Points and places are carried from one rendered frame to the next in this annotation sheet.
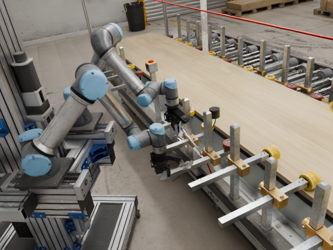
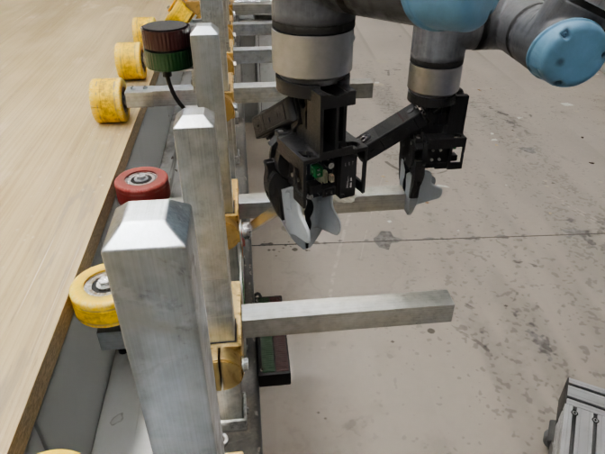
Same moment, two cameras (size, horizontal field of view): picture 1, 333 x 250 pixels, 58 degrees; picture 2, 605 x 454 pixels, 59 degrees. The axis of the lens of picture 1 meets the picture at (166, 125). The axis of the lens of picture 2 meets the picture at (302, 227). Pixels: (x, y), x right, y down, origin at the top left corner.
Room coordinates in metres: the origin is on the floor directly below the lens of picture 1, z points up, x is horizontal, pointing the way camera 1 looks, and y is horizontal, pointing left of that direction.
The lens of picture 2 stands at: (2.09, 0.07, 1.30)
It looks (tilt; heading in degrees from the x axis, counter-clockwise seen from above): 34 degrees down; 196
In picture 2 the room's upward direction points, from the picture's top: straight up
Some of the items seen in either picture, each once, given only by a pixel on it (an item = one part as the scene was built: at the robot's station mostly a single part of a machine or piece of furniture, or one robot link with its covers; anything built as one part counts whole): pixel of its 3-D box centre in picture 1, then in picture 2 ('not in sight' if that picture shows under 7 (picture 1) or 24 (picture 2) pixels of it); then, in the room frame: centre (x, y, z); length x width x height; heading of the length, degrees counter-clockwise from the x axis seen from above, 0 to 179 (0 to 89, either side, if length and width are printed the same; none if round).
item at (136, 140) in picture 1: (138, 139); (518, 23); (1.28, 0.15, 1.12); 0.11 x 0.11 x 0.08; 20
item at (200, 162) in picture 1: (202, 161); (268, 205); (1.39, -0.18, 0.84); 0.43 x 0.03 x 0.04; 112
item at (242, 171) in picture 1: (237, 164); (220, 96); (1.20, -0.33, 0.95); 0.14 x 0.06 x 0.05; 22
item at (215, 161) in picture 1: (211, 156); (221, 213); (1.43, -0.24, 0.85); 0.14 x 0.06 x 0.05; 22
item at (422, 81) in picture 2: (159, 148); (433, 77); (1.29, 0.05, 1.05); 0.08 x 0.08 x 0.05
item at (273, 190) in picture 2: not in sight; (286, 181); (1.60, -0.08, 1.02); 0.05 x 0.02 x 0.09; 132
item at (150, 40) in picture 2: (214, 110); (166, 35); (1.47, -0.28, 1.13); 0.06 x 0.06 x 0.02
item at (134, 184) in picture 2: (229, 149); (146, 207); (1.46, -0.36, 0.85); 0.08 x 0.08 x 0.11
